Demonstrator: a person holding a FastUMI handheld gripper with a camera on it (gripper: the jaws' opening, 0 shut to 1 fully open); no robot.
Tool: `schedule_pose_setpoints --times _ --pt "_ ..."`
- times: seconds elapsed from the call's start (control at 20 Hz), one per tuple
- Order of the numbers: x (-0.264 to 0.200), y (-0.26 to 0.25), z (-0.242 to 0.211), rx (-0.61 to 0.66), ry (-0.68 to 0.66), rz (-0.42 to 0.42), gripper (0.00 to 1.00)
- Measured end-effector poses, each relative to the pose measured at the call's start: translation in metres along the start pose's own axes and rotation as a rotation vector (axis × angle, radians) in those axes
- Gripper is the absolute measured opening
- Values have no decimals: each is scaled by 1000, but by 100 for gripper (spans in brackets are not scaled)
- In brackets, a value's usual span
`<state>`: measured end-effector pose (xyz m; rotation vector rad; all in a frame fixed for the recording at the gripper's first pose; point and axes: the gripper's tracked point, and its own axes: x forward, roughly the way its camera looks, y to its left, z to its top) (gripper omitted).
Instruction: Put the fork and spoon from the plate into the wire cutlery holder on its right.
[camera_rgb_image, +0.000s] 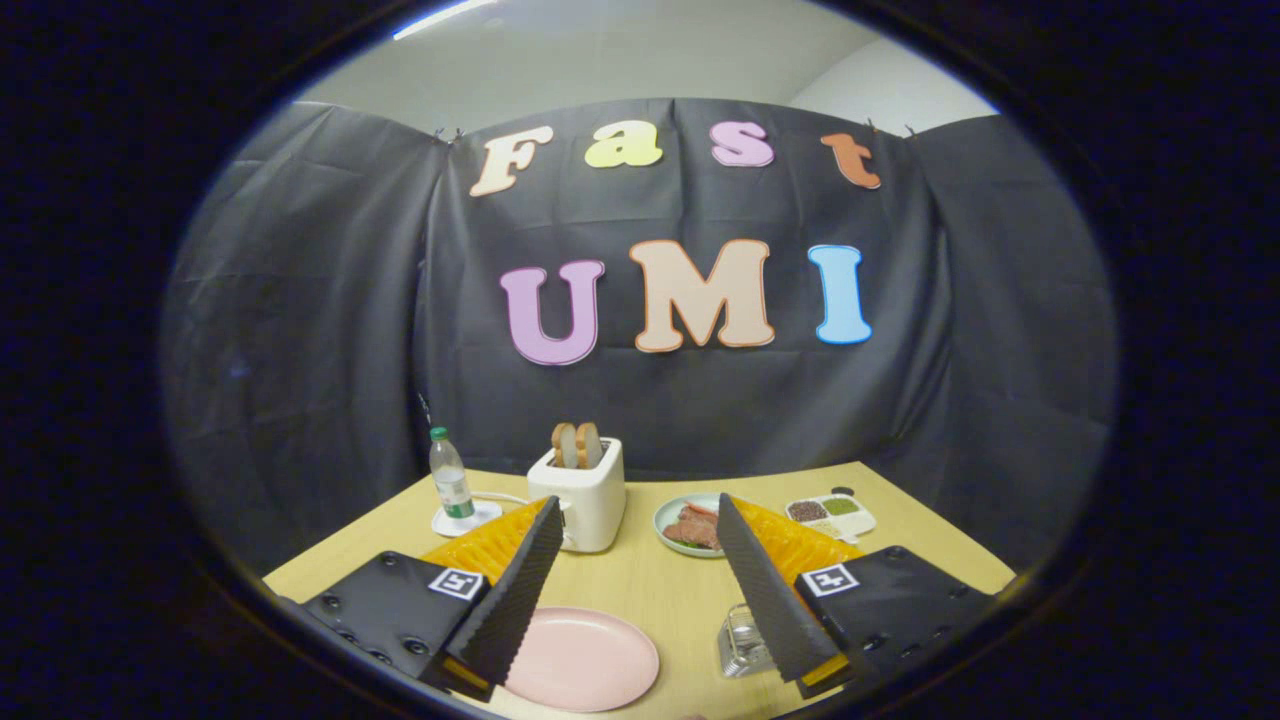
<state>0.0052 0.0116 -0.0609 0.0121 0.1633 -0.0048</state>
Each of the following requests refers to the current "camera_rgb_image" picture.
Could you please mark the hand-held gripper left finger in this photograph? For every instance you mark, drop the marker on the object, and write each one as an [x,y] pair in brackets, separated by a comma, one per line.
[510,590]

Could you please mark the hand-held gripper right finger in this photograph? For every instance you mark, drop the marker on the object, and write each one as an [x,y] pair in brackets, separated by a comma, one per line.
[770,590]

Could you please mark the white square coaster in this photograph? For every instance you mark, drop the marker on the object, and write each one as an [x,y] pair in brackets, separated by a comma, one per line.
[485,517]

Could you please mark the sliced meat with garnish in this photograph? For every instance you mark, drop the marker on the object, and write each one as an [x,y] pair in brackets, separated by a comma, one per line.
[692,528]

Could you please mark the white divided condiment dish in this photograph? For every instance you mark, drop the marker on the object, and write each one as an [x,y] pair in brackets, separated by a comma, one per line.
[835,512]

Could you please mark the pink round plate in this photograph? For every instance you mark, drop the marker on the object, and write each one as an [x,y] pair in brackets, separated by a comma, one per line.
[585,660]

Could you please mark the white toaster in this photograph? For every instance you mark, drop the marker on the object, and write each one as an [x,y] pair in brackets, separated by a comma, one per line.
[595,500]

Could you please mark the clear plastic water bottle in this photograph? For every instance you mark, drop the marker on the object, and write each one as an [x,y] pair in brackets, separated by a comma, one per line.
[451,480]

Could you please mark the pale green oval plate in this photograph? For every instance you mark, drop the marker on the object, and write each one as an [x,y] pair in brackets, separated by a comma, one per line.
[662,520]

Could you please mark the toasted bread slice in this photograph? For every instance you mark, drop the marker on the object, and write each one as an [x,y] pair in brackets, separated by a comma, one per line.
[564,445]
[590,443]

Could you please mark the black backdrop cloth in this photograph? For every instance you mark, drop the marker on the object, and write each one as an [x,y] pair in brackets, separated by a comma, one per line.
[330,330]

